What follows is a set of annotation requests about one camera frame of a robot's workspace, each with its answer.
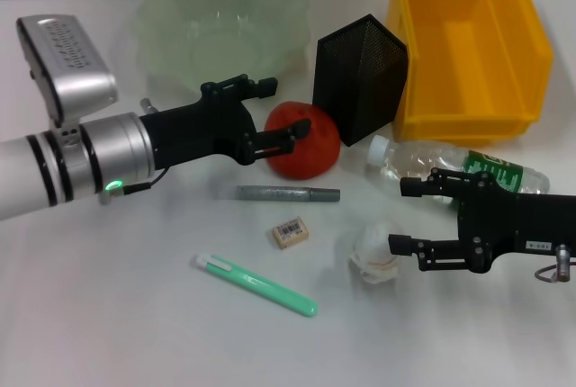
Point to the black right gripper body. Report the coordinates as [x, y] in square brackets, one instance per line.
[517, 225]

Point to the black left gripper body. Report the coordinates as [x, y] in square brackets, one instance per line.
[198, 130]

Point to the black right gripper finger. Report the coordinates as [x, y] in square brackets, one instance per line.
[432, 254]
[427, 184]

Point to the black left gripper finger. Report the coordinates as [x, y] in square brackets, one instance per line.
[252, 86]
[279, 137]

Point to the clear bottle with green label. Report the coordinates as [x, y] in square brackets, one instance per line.
[405, 162]

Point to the red-orange fruit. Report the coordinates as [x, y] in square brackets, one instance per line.
[315, 153]

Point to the white paper ball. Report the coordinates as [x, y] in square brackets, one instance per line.
[373, 252]

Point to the beige eraser with barcode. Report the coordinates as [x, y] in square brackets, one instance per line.
[291, 235]

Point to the green pen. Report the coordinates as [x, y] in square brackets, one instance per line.
[270, 290]

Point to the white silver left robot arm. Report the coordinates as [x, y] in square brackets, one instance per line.
[27, 175]

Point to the grey marker pen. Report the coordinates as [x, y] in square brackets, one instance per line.
[270, 192]

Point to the black mesh pen holder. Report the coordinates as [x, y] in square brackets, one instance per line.
[355, 90]

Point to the pale green glass bowl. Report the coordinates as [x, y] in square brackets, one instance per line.
[216, 31]

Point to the yellow plastic bin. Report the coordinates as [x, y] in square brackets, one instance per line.
[495, 45]

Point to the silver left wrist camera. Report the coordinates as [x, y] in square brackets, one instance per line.
[67, 63]

